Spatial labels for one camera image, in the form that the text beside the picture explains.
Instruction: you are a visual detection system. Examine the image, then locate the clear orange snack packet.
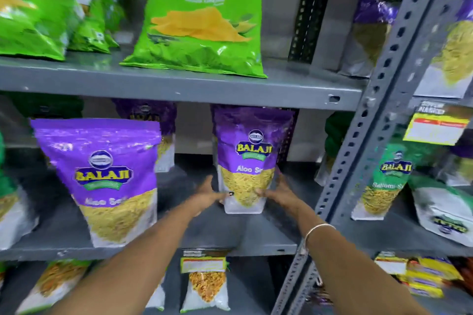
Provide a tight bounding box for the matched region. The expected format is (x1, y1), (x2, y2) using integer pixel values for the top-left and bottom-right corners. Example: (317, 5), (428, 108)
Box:
(16, 259), (92, 315)

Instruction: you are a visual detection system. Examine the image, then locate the large purple snack pouch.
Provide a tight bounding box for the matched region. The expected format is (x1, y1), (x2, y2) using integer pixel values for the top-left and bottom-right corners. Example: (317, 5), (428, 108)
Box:
(31, 118), (162, 249)

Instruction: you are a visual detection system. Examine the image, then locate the silver bracelet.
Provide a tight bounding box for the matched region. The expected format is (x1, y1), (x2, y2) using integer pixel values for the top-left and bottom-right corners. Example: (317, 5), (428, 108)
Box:
(303, 223), (337, 253)

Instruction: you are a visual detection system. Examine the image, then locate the person's right hand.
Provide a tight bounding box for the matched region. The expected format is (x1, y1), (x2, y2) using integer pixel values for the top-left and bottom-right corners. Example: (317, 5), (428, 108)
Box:
(255, 173), (307, 220)

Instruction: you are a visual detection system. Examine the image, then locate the white and green snack pouch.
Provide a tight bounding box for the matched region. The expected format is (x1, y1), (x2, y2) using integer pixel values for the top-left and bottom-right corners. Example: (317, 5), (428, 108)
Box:
(407, 174), (473, 248)

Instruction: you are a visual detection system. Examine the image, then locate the clear packet with yellow label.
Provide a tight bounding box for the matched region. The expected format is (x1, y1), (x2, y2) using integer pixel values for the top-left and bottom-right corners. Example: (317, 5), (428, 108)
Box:
(180, 249), (231, 314)

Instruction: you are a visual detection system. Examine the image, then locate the person's left hand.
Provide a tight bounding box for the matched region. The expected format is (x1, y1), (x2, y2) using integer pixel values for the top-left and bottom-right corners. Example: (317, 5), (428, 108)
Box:
(186, 175), (234, 217)

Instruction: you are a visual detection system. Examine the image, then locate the person's right forearm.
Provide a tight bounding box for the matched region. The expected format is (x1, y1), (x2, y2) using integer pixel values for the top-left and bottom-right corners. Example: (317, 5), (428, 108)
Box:
(294, 206), (431, 315)

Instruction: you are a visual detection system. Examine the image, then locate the person's left forearm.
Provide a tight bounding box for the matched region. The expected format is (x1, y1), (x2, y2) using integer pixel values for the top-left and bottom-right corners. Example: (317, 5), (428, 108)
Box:
(48, 198), (207, 315)

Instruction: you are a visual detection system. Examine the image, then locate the small purple snack pouch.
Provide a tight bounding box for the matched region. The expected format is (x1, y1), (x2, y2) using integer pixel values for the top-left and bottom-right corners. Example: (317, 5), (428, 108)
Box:
(211, 104), (295, 215)

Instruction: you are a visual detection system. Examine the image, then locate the green chips bag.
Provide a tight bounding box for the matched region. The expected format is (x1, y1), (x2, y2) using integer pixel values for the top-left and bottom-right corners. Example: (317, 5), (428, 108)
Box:
(68, 0), (111, 54)
(0, 0), (85, 62)
(119, 0), (268, 79)
(94, 0), (138, 48)

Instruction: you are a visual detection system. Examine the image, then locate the dark green snack pouch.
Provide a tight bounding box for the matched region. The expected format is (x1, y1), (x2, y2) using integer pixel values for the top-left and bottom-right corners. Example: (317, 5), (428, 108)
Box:
(7, 92), (85, 120)
(314, 111), (356, 187)

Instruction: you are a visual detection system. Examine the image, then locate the pile of yellow packets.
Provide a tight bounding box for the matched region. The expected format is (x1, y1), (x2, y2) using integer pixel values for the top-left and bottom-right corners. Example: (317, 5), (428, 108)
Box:
(374, 251), (464, 299)

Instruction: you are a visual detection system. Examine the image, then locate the grey metal shelf board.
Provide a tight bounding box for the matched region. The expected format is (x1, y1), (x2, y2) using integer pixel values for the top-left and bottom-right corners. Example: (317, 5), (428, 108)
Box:
(331, 193), (473, 258)
(0, 53), (366, 112)
(0, 156), (301, 262)

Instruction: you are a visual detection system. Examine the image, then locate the yellow price label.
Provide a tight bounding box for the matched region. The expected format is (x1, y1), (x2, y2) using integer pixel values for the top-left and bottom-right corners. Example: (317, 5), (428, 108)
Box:
(402, 101), (473, 146)

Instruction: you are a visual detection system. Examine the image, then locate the black perforated shelf post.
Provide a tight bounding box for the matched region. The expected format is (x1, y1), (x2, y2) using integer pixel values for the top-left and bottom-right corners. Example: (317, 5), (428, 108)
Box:
(287, 0), (339, 64)

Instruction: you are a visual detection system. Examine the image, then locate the grey perforated shelf post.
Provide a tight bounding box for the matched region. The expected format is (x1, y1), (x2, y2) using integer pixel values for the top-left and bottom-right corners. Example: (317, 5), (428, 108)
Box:
(271, 0), (459, 315)

